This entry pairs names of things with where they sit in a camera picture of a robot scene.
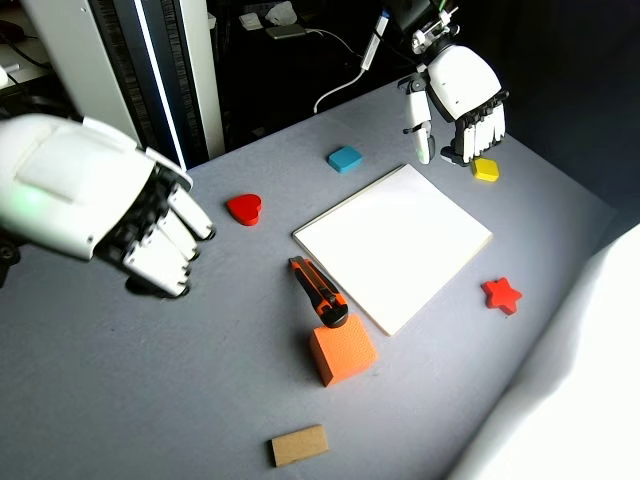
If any white desk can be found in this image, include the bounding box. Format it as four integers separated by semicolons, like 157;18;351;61
0;19;51;90

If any red heart block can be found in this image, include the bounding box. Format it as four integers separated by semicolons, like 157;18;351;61
225;193;263;227

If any silver flat device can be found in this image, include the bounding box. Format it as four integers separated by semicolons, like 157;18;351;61
264;23;307;41

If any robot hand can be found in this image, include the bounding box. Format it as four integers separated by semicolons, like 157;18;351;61
0;113;217;299
398;43;510;166

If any blurred white panel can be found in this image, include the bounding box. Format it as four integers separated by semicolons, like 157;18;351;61
444;219;640;480

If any brown rectangular wooden block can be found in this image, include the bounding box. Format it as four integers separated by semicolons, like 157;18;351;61
270;424;331;469

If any white paper pad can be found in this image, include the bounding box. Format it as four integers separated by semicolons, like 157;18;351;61
292;163;494;337

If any orange foam block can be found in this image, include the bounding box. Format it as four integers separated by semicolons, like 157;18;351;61
308;314;379;388

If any thin white cable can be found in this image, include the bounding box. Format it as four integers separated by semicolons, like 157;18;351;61
303;27;364;59

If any yellow rounded block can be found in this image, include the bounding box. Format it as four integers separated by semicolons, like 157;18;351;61
471;157;501;183

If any grey table cloth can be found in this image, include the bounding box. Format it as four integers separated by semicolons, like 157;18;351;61
0;79;621;480

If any orange black utility knife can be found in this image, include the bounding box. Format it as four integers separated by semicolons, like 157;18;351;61
288;255;350;329

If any white crumpled object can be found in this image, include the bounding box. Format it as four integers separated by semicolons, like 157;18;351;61
264;1;299;26

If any white cable with adapter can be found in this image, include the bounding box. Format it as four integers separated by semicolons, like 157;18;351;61
313;9;391;115

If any white black cabinet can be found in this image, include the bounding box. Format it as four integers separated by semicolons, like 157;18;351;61
19;0;226;171

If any red star block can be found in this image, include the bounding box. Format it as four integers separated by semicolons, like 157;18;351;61
480;277;524;316

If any blue rounded block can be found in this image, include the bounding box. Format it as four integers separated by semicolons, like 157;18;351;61
327;145;364;175

